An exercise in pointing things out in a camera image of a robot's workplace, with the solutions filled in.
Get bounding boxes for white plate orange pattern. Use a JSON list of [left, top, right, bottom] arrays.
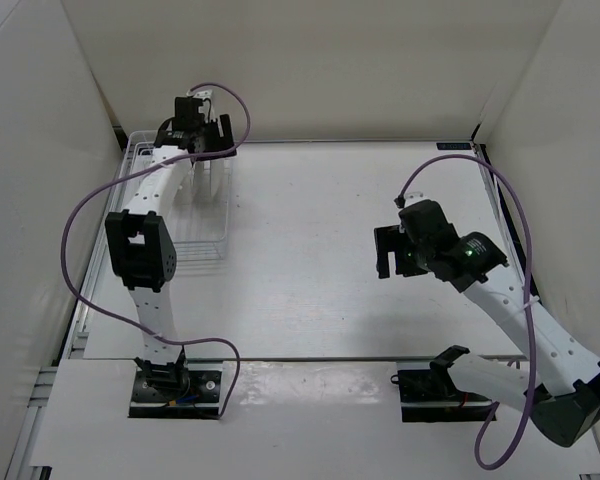
[[191, 161, 205, 198]]

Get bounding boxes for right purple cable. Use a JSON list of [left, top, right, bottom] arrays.
[[398, 153, 537, 471]]

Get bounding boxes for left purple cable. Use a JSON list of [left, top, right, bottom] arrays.
[[59, 82, 252, 419]]

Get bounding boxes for white plate in rack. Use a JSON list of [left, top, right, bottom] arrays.
[[177, 177, 190, 202]]

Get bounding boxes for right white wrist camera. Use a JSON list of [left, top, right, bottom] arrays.
[[394, 191, 428, 209]]

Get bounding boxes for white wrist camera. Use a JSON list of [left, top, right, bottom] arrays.
[[394, 191, 428, 209], [188, 89, 214, 111]]

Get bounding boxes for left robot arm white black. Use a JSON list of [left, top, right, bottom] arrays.
[[105, 90, 234, 400]]

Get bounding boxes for white plate green rim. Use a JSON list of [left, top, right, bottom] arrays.
[[208, 158, 225, 199]]

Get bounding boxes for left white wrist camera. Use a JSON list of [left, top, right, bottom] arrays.
[[188, 89, 214, 111]]

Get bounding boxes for white wire dish rack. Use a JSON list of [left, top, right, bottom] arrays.
[[111, 130, 234, 266]]

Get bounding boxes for purple cable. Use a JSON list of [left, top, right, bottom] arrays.
[[59, 82, 252, 419], [398, 153, 537, 471]]

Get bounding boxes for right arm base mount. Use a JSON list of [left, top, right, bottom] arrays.
[[390, 345, 493, 424]]

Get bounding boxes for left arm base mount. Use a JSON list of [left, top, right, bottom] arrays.
[[128, 358, 222, 420]]

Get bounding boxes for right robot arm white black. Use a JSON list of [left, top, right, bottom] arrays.
[[374, 197, 600, 448]]

